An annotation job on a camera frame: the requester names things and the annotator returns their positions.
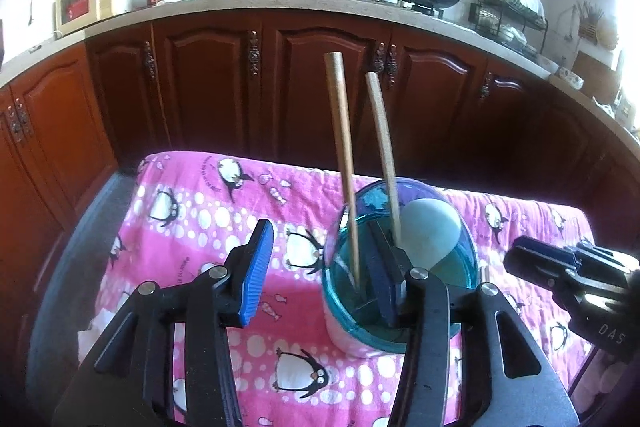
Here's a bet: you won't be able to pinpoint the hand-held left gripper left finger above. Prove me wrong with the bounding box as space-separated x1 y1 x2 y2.
52 218 275 427

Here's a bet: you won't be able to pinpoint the white spoon head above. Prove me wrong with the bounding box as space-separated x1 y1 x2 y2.
400 198 463 270

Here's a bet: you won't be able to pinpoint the brown wooden base cabinets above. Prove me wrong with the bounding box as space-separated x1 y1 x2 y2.
0 9 640 308

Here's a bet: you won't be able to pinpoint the wooden cutting board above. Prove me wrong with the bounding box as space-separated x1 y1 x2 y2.
572 52 621 102

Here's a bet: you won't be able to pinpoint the thick wooden stick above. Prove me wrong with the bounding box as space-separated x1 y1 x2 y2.
324 52 362 285

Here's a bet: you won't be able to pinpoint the wall chopstick holder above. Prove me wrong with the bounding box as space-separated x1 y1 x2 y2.
575 0 603 42

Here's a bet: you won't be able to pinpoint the black wire dish rack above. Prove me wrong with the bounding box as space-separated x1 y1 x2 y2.
469 0 550 52

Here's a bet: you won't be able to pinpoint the white paper sheet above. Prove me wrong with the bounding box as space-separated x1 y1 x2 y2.
75 307 118 365

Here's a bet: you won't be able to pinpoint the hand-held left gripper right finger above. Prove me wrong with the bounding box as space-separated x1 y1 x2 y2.
367 222 581 427

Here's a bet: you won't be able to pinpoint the cream microwave oven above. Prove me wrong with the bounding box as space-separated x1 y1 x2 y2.
55 0 151 38

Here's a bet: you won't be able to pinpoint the pink penguin print blanket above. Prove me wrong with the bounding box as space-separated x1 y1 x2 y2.
92 151 598 427

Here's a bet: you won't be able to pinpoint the wooden chopstick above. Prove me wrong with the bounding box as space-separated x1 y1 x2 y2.
365 72 404 250

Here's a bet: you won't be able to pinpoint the speckled stone kitchen countertop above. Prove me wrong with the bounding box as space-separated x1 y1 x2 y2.
0 0 640 142

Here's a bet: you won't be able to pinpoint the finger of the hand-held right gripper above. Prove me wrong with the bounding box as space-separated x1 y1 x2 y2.
502 234 577 294

